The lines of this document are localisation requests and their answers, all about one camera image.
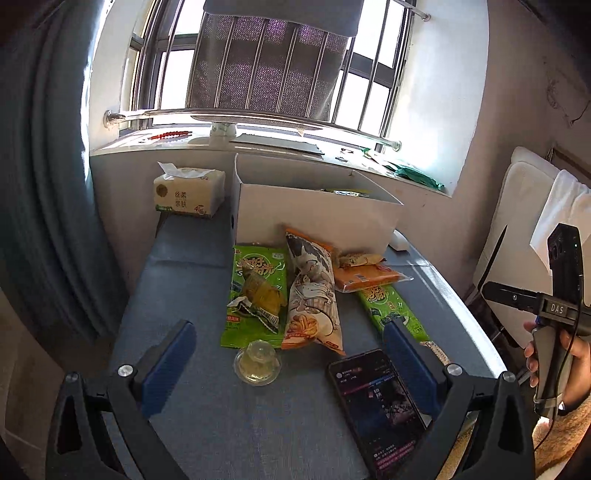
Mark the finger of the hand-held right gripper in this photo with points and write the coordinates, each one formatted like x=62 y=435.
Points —
x=512 y=297

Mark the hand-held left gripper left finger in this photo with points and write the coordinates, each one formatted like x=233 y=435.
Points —
x=168 y=367

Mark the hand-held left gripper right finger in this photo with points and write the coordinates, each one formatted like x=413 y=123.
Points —
x=411 y=369

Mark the long green snack packet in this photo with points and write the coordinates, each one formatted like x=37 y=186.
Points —
x=383 y=304

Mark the clear jelly cup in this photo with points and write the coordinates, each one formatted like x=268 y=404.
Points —
x=257 y=362

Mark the orange snack packet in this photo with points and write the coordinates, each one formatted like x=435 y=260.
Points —
x=369 y=277

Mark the yellow-green snack wrapper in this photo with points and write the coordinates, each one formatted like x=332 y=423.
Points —
x=261 y=295

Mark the small yellow snack packet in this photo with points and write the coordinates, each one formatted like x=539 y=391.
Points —
x=358 y=259

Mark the cartoon print chips bag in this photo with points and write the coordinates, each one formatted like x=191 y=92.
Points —
x=309 y=286

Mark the wide green snack packet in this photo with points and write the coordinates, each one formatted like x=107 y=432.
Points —
x=251 y=261

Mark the white cardboard box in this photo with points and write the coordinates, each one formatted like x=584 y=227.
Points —
x=314 y=207

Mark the person's right forearm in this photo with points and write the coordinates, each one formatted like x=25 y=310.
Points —
x=565 y=443

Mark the person's right hand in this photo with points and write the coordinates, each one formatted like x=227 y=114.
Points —
x=579 y=374

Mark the black smartphone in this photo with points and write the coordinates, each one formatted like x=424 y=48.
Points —
x=378 y=415

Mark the blue-grey table cover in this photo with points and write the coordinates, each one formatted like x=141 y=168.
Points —
x=194 y=286

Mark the white chair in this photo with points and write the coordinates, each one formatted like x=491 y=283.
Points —
x=517 y=203

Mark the white cloth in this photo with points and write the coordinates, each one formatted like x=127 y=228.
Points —
x=565 y=203

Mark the dark green plastic packet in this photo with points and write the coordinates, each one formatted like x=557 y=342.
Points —
x=420 y=177

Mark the tissue pack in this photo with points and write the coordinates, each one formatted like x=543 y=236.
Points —
x=187 y=194

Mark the pale green packet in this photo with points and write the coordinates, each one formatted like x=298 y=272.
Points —
x=381 y=159

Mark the blue-grey curtain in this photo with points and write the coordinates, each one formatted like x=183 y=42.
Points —
x=46 y=184

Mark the small white cup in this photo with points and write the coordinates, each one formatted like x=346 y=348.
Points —
x=223 y=130

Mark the steel window grille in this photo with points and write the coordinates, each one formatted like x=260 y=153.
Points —
x=258 y=117

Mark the grey hanging towel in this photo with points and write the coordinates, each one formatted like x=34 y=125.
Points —
x=263 y=69

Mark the blue-grey hanging cloth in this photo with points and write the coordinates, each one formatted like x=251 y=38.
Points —
x=281 y=16

